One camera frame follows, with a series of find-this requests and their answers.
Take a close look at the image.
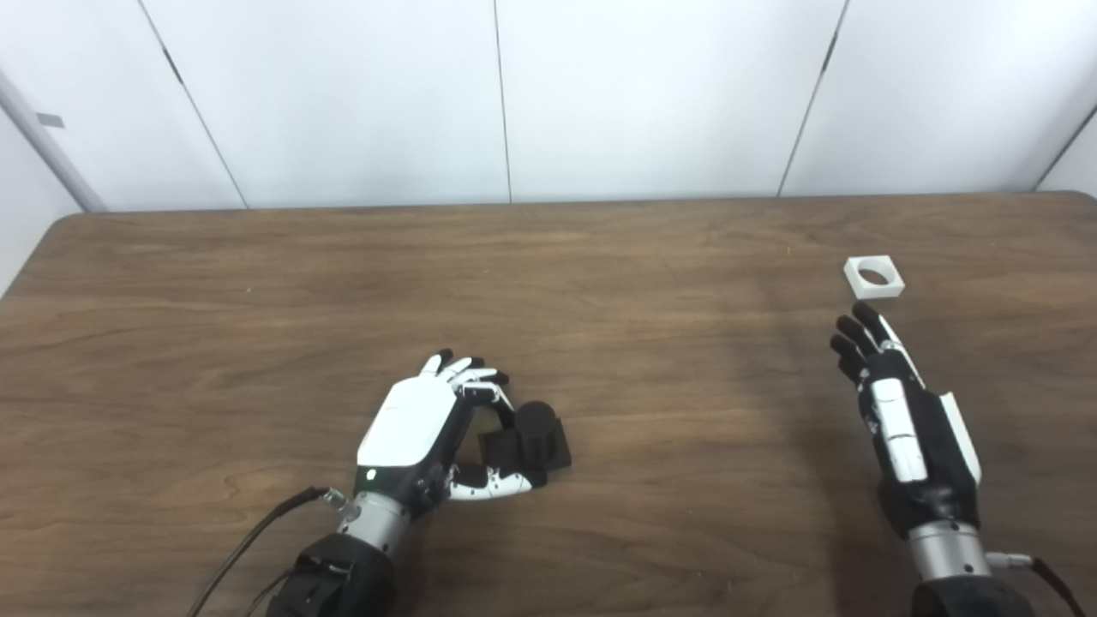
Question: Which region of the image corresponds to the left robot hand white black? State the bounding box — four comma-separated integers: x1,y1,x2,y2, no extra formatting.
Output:
356,349,549,519

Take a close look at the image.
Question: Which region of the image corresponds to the white square piece with hole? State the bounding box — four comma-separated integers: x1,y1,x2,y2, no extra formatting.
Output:
843,255,906,299

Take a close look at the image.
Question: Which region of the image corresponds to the grey wall corner strip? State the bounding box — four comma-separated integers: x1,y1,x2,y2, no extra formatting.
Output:
0,69,108,213

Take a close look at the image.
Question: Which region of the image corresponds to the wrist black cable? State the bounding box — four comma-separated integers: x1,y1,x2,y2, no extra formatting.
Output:
986,551,1088,617
187,486,348,617

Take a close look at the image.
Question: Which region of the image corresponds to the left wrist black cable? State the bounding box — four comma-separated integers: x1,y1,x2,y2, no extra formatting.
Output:
187,486,348,617

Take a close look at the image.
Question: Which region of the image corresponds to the black peg with square base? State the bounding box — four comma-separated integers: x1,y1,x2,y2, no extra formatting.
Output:
478,401,572,489

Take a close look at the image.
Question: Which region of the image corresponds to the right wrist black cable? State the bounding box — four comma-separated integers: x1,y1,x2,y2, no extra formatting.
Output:
986,551,1088,617

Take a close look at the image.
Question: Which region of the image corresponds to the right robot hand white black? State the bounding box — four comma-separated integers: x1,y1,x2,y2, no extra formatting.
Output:
829,301,983,541

